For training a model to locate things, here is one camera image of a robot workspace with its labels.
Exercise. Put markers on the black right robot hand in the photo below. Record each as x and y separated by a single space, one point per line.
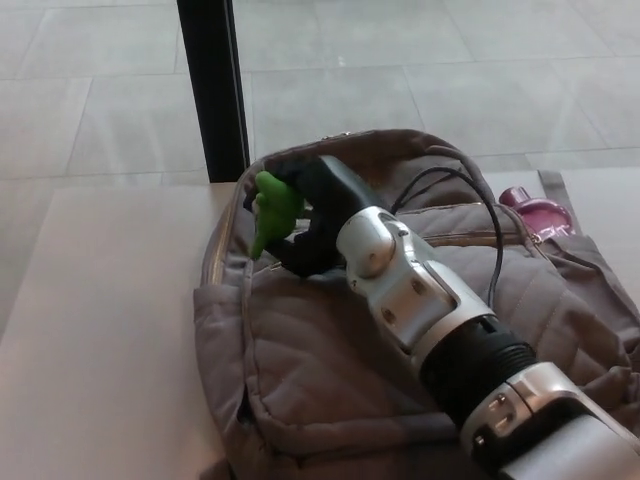
330 200

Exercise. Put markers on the purple transparent bottle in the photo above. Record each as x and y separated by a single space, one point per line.
542 215

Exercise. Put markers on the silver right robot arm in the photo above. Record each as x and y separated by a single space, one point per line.
425 300

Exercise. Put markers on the grey-brown quilted backpack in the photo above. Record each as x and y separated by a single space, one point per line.
310 360

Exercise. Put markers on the black vertical window post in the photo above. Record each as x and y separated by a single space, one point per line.
210 85

